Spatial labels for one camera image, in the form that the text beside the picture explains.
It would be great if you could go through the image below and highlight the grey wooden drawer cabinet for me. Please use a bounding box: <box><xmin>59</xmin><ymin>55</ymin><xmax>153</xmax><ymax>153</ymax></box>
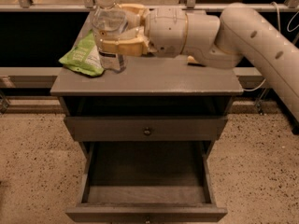
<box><xmin>51</xmin><ymin>56</ymin><xmax>242</xmax><ymax>154</ymax></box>

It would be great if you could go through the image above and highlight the clear plastic water bottle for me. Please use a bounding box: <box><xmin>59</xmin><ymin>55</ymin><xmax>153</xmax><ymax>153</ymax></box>
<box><xmin>92</xmin><ymin>0</ymin><xmax>128</xmax><ymax>73</ymax></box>

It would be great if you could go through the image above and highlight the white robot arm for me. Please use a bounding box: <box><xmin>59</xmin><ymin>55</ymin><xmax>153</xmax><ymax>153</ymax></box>
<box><xmin>96</xmin><ymin>3</ymin><xmax>299</xmax><ymax>119</ymax></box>

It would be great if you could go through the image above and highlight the open grey middle drawer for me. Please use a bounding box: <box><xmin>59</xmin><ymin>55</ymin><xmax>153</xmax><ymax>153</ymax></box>
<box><xmin>66</xmin><ymin>142</ymin><xmax>227</xmax><ymax>224</ymax></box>

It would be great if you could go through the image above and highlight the round drawer knob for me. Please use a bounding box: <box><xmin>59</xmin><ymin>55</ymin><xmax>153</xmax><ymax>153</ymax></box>
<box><xmin>143</xmin><ymin>127</ymin><xmax>151</xmax><ymax>136</ymax></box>

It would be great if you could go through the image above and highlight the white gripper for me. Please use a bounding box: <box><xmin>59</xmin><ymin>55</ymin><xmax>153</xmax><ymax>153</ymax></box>
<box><xmin>98</xmin><ymin>4</ymin><xmax>187</xmax><ymax>58</ymax></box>

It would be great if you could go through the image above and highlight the green snack bag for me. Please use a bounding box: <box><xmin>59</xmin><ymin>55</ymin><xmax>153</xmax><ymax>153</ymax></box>
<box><xmin>59</xmin><ymin>31</ymin><xmax>105</xmax><ymax>77</ymax></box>

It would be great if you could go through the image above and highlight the closed upper grey drawer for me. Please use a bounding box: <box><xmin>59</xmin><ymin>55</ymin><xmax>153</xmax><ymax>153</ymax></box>
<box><xmin>64</xmin><ymin>117</ymin><xmax>227</xmax><ymax>142</ymax></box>

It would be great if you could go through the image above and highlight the yellow sponge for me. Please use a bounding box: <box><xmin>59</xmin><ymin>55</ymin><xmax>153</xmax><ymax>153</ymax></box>
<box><xmin>187</xmin><ymin>56</ymin><xmax>200</xmax><ymax>64</ymax></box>

